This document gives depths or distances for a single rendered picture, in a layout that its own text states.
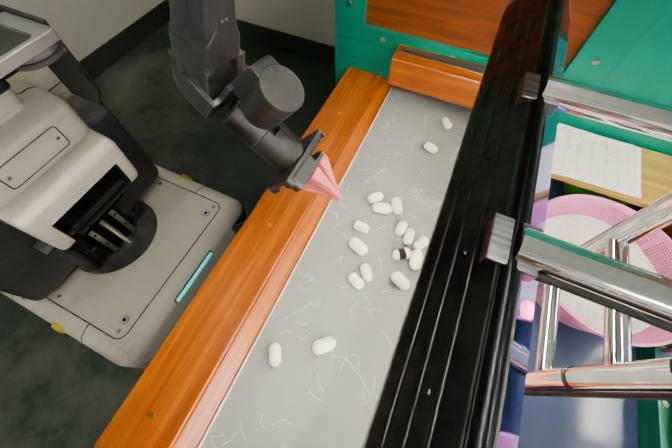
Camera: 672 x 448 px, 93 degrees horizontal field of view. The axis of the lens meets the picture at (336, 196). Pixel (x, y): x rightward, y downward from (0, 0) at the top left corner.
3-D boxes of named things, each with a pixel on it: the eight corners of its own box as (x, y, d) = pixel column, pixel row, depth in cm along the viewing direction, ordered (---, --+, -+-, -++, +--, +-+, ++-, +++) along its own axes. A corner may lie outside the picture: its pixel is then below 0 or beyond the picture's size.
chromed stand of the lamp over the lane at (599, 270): (383, 349, 55) (489, 263, 17) (417, 251, 65) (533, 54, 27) (494, 403, 51) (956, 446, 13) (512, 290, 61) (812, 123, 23)
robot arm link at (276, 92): (221, 55, 45) (172, 83, 40) (254, 1, 36) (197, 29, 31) (277, 123, 48) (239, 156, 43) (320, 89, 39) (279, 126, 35)
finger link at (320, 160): (359, 183, 49) (315, 143, 45) (340, 221, 46) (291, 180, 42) (333, 191, 54) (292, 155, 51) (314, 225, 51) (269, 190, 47)
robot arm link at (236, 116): (233, 98, 46) (210, 124, 43) (252, 75, 40) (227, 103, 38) (270, 131, 48) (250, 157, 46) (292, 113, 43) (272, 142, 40)
